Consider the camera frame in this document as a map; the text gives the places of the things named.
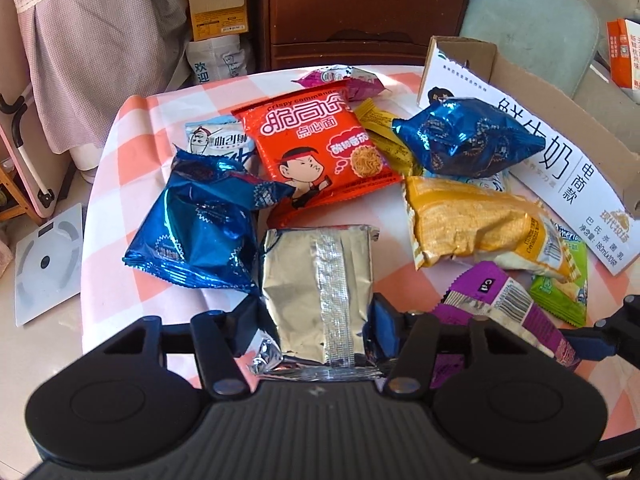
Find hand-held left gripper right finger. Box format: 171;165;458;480
366;292;533;404

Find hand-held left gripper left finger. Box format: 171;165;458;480
100;296;262;402

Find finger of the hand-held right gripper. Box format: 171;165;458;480
564;296;640;362

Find green snack packet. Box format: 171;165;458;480
529;224;589;328

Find silver foil snack packet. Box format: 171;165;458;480
250;225;388;383

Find blue foil snack packet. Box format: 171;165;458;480
392;95;547;178
122;145;296;295

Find large yellow snack packet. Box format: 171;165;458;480
404;175;576;282

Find pale blue snack packet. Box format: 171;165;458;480
472;172;508;193
185;115;257;161

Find red noodle snack packet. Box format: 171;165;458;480
232;79;405;226

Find small yellow snack packet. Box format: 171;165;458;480
354;98;407;147
382;135;426;178

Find white printed cardboard box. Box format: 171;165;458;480
417;35;640;277

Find purple snack packet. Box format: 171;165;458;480
431;260;583;391

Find pink checked tablecloth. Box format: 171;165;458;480
81;64;640;378

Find white bathroom scale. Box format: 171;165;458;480
14;203;84;329

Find pink snack packet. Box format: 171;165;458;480
292;64;388;103

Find white plastic bag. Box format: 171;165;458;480
186;35;257;89

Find orange carton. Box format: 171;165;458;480
606;18;640;92

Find brown wooden cabinet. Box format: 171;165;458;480
250;0;485;75

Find small open cardboard box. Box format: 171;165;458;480
165;0;252;44

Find pale green cushion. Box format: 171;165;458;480
459;0;602;111

